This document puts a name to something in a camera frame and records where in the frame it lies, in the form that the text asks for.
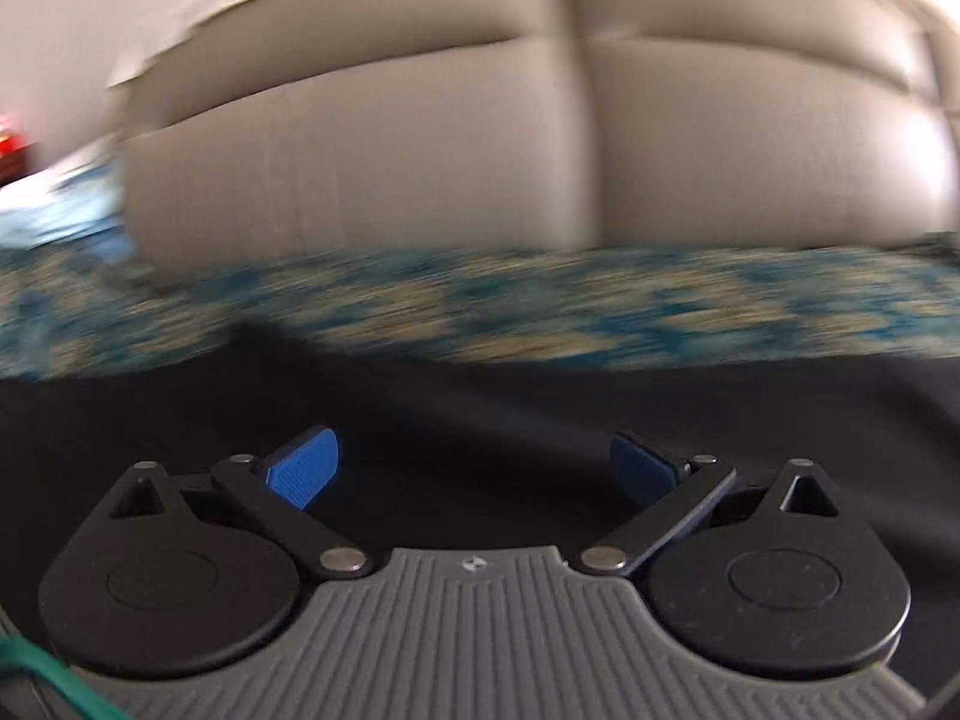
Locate green cable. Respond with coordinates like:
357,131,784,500
0,634,127,720

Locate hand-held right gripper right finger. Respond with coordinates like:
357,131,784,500
577,431,841,578

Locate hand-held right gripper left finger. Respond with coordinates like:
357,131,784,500
111,426,374,581

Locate dark red object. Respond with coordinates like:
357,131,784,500
0,111,37,182

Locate light blue cloth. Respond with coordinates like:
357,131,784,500
0,154,128,250

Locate black pants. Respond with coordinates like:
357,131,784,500
0,322,960,720

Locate teal patterned blanket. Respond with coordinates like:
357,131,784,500
0,231,960,385

